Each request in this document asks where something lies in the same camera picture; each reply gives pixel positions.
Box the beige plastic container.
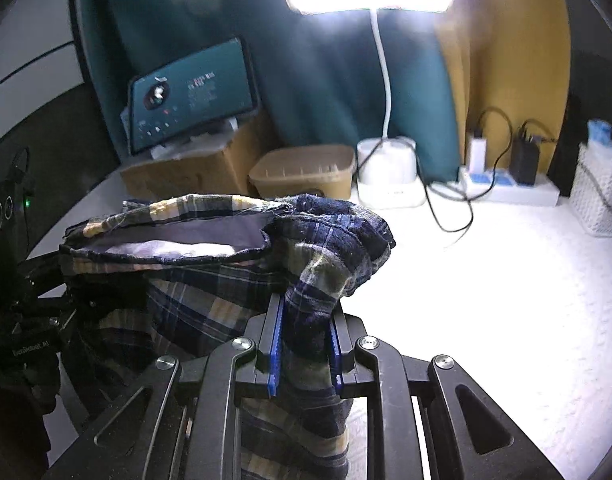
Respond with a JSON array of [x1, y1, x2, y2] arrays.
[[248, 144, 357, 200]]

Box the black adapter cable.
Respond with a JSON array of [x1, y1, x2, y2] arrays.
[[518, 119, 557, 143]]

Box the black lamp cable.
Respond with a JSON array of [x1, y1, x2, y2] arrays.
[[358, 137, 474, 233]]

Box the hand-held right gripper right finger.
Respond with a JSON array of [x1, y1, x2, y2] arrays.
[[327, 312, 564, 480]]

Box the cardboard box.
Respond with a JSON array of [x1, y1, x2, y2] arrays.
[[120, 110, 271, 201]]

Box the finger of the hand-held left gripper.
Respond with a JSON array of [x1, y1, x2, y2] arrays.
[[23, 252, 96, 333]]

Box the white textured tablecloth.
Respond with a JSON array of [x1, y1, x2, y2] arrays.
[[48, 175, 612, 480]]

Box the teal curtain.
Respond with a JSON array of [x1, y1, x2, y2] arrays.
[[78, 0, 462, 181]]

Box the white woven basket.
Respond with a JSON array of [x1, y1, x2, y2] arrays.
[[568, 142, 612, 237]]

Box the yellow curtain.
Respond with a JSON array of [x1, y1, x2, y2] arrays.
[[436, 0, 572, 186]]

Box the tablet with teal screen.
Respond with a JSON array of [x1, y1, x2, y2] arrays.
[[128, 36, 259, 156]]

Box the blue tissue packs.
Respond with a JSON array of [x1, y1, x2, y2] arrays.
[[586, 119, 612, 146]]

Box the white charger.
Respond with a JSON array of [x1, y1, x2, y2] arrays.
[[468, 130, 488, 173]]

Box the white tablet stand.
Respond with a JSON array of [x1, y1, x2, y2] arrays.
[[120, 110, 239, 150]]

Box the white power strip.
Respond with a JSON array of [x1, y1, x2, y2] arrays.
[[458, 167, 561, 207]]

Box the blue plaid pants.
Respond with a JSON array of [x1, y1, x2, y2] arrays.
[[60, 192, 397, 480]]

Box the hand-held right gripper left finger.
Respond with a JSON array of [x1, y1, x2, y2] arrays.
[[43, 290, 287, 480]]

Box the black charger cable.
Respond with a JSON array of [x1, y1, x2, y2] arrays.
[[478, 106, 514, 171]]

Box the black power adapter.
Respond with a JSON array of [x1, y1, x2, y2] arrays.
[[510, 132, 539, 186]]

